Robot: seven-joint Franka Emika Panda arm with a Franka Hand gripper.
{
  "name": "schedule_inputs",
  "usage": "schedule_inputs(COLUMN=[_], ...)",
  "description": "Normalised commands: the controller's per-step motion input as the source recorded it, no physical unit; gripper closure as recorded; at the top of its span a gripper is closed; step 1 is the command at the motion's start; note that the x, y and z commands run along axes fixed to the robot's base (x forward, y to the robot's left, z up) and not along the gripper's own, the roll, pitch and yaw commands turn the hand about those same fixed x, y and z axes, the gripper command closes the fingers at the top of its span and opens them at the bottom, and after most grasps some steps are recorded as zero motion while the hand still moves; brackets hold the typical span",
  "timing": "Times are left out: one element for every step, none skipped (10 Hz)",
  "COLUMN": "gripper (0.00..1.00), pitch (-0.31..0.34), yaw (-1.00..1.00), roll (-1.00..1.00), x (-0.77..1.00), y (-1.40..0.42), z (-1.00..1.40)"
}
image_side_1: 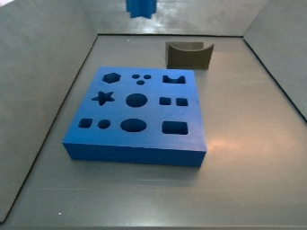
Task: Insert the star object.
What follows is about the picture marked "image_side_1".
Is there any blue star peg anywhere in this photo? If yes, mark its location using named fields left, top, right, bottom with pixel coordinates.
left=125, top=0, right=157, bottom=19

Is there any blue shape sorter block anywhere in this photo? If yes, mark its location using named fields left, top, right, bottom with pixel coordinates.
left=63, top=66, right=207, bottom=167

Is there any dark grey curved block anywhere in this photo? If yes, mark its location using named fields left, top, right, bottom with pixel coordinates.
left=165, top=41, right=215, bottom=70

